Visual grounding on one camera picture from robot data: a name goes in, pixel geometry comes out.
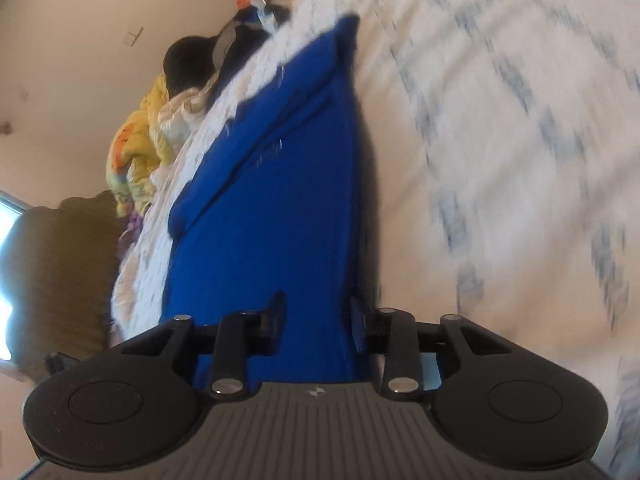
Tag white crumpled cloth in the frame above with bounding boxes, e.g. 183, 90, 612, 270
158, 87, 212, 155

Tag white printed quilt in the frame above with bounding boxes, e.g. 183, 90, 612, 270
110, 0, 640, 480

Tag dark navy clothes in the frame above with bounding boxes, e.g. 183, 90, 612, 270
215, 6, 282, 88

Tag black cap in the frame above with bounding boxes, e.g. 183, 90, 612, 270
163, 35, 222, 95

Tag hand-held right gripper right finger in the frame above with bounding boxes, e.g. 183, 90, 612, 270
351, 299, 521, 402

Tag crumpled silver wrapper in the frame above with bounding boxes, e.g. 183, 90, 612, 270
250, 0, 303, 32

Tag yellow floral comforter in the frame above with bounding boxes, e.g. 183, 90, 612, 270
106, 72, 177, 219

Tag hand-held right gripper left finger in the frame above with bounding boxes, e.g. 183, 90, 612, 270
120, 292, 289, 402

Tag blue knit garment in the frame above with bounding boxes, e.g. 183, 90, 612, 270
161, 14, 383, 395

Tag window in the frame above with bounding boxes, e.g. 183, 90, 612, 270
0, 191, 27, 362

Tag purple cloth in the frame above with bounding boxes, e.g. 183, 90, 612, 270
120, 209, 145, 242

